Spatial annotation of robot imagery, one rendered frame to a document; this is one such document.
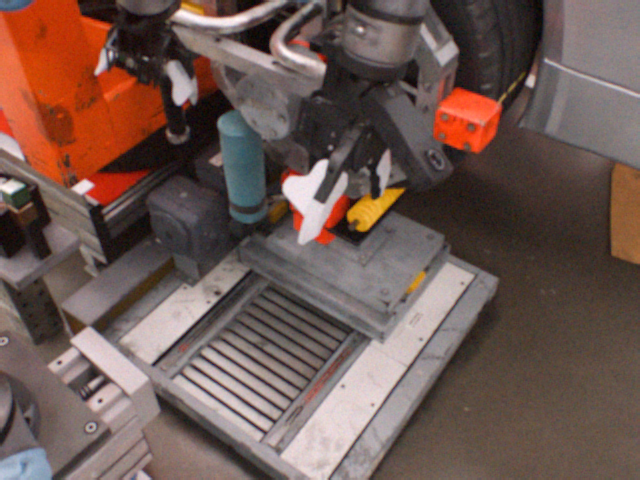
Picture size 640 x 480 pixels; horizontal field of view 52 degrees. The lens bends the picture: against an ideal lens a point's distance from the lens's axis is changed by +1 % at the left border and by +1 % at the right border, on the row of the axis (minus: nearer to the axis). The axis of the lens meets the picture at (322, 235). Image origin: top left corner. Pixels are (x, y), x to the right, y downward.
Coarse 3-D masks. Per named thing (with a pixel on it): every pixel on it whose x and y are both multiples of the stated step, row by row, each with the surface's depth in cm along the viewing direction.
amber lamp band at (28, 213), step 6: (30, 204) 136; (12, 210) 135; (18, 210) 134; (24, 210) 135; (30, 210) 136; (36, 210) 138; (12, 216) 137; (18, 216) 135; (24, 216) 136; (30, 216) 137; (36, 216) 138; (18, 222) 137; (24, 222) 136
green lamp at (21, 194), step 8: (8, 184) 133; (16, 184) 133; (24, 184) 133; (0, 192) 133; (8, 192) 131; (16, 192) 131; (24, 192) 133; (8, 200) 133; (16, 200) 132; (24, 200) 134
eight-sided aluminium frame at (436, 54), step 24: (216, 0) 130; (432, 24) 109; (432, 48) 107; (456, 48) 110; (216, 72) 143; (240, 72) 145; (432, 72) 109; (432, 96) 112; (432, 120) 115; (264, 144) 149; (288, 144) 148; (360, 192) 138
